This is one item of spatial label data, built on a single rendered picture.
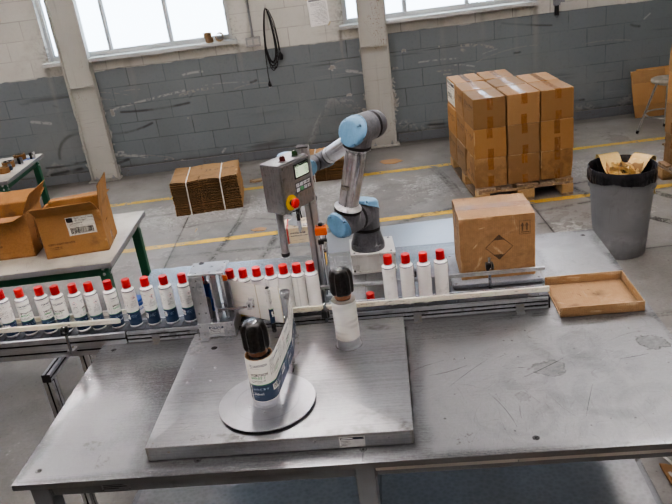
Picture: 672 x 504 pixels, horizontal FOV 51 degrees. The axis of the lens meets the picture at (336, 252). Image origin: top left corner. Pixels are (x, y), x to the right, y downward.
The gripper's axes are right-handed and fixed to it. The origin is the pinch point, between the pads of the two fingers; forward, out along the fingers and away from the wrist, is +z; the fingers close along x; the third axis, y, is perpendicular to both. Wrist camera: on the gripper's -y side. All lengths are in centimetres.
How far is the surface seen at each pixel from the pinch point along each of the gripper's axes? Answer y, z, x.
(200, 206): 119, 91, -327
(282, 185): -1, -39, 59
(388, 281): -34, 3, 63
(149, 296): 58, -2, 57
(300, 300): 0, 7, 61
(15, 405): 181, 96, -34
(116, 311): 73, 3, 56
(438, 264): -54, -2, 64
